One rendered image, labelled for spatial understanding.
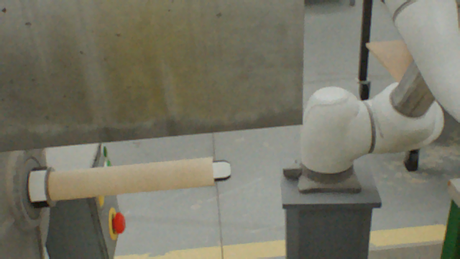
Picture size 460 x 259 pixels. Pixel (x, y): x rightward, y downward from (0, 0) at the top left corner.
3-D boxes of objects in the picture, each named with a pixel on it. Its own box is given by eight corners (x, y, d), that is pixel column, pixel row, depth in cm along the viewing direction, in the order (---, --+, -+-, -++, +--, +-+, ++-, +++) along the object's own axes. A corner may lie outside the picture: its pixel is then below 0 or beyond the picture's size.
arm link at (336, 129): (295, 147, 153) (295, 83, 142) (352, 142, 154) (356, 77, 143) (306, 177, 139) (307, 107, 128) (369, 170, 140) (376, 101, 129)
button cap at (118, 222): (104, 239, 91) (100, 223, 89) (107, 226, 95) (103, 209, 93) (124, 237, 91) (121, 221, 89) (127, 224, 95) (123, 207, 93)
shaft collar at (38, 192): (45, 190, 58) (35, 216, 54) (34, 159, 56) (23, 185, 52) (62, 188, 58) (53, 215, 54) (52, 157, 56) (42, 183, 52)
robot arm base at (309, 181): (282, 160, 158) (282, 144, 155) (352, 158, 156) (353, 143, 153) (284, 193, 142) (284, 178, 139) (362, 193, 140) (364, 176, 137)
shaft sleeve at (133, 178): (59, 188, 57) (53, 206, 55) (52, 166, 56) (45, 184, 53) (213, 173, 58) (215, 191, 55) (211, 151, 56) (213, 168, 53)
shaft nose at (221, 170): (213, 173, 57) (214, 186, 55) (211, 156, 56) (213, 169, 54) (230, 171, 57) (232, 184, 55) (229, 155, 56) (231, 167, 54)
